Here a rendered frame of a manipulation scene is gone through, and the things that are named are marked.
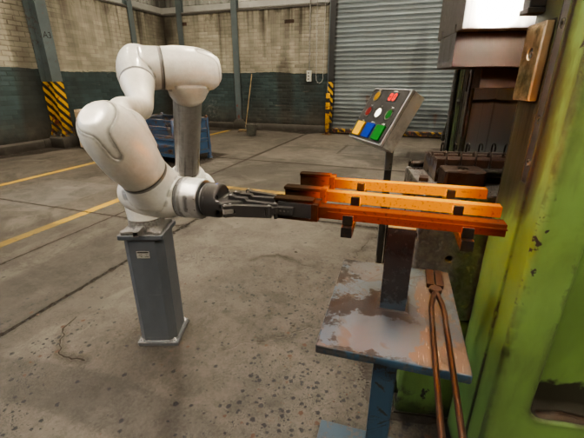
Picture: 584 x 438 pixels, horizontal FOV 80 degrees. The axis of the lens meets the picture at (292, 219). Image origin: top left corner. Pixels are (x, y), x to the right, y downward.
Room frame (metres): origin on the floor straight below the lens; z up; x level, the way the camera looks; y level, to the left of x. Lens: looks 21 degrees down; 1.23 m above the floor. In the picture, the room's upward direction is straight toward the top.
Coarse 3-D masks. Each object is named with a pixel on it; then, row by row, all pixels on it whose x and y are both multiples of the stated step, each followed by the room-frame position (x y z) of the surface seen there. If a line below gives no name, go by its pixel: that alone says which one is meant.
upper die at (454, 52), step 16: (464, 32) 1.15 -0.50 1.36; (480, 32) 1.14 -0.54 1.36; (496, 32) 1.13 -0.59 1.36; (512, 32) 1.13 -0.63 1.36; (448, 48) 1.21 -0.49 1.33; (464, 48) 1.15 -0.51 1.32; (480, 48) 1.14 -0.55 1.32; (496, 48) 1.13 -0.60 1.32; (512, 48) 1.13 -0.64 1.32; (448, 64) 1.18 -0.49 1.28; (464, 64) 1.14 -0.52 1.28; (480, 64) 1.14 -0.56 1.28; (496, 64) 1.13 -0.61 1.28; (512, 64) 1.12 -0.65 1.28
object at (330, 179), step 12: (312, 180) 0.90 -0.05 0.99; (324, 180) 0.89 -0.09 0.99; (336, 180) 0.88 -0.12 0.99; (348, 180) 0.87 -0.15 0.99; (360, 180) 0.87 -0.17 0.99; (372, 180) 0.87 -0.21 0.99; (396, 192) 0.84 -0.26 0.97; (408, 192) 0.83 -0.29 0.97; (420, 192) 0.82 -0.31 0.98; (432, 192) 0.81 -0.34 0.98; (444, 192) 0.81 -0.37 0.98; (456, 192) 0.80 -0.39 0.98; (468, 192) 0.79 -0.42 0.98; (480, 192) 0.79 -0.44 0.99
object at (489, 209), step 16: (288, 192) 0.81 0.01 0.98; (304, 192) 0.79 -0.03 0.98; (320, 192) 0.76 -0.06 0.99; (336, 192) 0.77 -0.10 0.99; (352, 192) 0.77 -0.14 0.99; (368, 192) 0.77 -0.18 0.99; (400, 208) 0.72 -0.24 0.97; (416, 208) 0.71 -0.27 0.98; (432, 208) 0.70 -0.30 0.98; (448, 208) 0.69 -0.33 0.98; (464, 208) 0.68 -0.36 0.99; (480, 208) 0.67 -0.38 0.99; (496, 208) 0.66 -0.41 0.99
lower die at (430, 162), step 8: (472, 152) 1.22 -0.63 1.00; (480, 152) 1.22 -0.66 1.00; (424, 160) 1.34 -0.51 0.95; (432, 160) 1.22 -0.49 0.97; (440, 160) 1.15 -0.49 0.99; (448, 160) 1.14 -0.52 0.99; (456, 160) 1.14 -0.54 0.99; (464, 160) 1.14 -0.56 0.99; (472, 160) 1.13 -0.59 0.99; (480, 160) 1.13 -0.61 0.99; (488, 160) 1.13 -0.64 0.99; (496, 160) 1.13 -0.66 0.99; (504, 160) 1.13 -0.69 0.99; (424, 168) 1.32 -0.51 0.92; (432, 168) 1.20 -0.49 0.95; (496, 168) 1.12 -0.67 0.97; (432, 176) 1.18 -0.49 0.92
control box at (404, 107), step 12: (372, 96) 1.95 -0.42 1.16; (384, 96) 1.83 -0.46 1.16; (396, 96) 1.72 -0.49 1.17; (408, 96) 1.64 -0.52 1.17; (420, 96) 1.66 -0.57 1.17; (372, 108) 1.87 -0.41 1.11; (384, 108) 1.77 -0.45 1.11; (396, 108) 1.67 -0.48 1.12; (408, 108) 1.65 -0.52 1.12; (360, 120) 1.92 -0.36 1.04; (372, 120) 1.80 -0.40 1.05; (384, 120) 1.70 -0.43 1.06; (396, 120) 1.63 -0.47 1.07; (408, 120) 1.65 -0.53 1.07; (372, 132) 1.73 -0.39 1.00; (384, 132) 1.64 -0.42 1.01; (396, 132) 1.63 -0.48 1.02; (372, 144) 1.72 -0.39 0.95; (384, 144) 1.62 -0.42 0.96; (396, 144) 1.63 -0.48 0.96
